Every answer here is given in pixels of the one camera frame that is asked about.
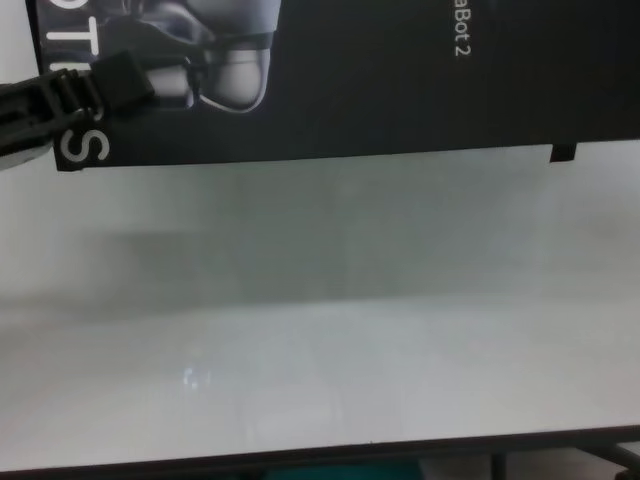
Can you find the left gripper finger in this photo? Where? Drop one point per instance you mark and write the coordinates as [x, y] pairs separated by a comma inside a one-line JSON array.
[[22, 156], [50, 105]]

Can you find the black table leg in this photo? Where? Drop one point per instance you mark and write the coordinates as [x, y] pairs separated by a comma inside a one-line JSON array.
[[497, 467]]

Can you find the black table frame bar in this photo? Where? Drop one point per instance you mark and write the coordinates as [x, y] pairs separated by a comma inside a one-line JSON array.
[[612, 462]]

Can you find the black robot print poster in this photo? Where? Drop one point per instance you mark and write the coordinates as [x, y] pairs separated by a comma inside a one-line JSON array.
[[375, 100]]

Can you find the black tape strip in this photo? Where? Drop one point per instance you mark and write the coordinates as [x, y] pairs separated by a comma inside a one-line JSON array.
[[563, 152]]

